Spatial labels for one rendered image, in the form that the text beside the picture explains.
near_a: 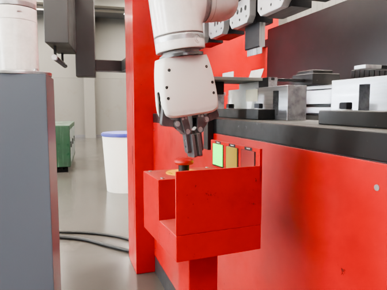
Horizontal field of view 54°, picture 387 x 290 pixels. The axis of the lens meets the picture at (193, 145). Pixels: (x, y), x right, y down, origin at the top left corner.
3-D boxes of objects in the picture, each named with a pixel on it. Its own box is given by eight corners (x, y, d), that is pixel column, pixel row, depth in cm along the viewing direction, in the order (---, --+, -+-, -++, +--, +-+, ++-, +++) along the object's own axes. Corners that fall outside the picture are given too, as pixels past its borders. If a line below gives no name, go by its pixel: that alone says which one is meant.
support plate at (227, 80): (164, 82, 125) (164, 79, 125) (237, 84, 134) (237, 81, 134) (180, 79, 108) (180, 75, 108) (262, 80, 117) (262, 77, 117)
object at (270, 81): (239, 90, 133) (239, 81, 133) (246, 90, 134) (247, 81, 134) (268, 87, 114) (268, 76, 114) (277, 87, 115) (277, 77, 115)
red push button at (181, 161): (171, 174, 78) (170, 157, 78) (189, 173, 79) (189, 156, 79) (177, 178, 74) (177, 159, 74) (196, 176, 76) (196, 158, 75)
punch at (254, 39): (245, 56, 129) (245, 27, 128) (250, 57, 130) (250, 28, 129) (258, 53, 120) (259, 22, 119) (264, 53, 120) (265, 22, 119)
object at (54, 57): (63, 68, 248) (62, 55, 247) (67, 68, 249) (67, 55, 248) (51, 60, 204) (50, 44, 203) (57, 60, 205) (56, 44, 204)
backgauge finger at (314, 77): (254, 85, 133) (254, 71, 132) (317, 86, 141) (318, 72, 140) (272, 83, 121) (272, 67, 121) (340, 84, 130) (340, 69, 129)
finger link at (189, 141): (185, 118, 67) (190, 155, 68) (169, 121, 66) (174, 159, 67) (193, 118, 64) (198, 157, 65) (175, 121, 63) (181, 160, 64)
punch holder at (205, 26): (192, 46, 170) (192, 8, 168) (210, 48, 172) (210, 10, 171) (204, 41, 155) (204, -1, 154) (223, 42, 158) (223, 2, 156)
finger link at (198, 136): (203, 115, 68) (208, 152, 69) (186, 118, 67) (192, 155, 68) (211, 115, 65) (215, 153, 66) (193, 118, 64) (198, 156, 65)
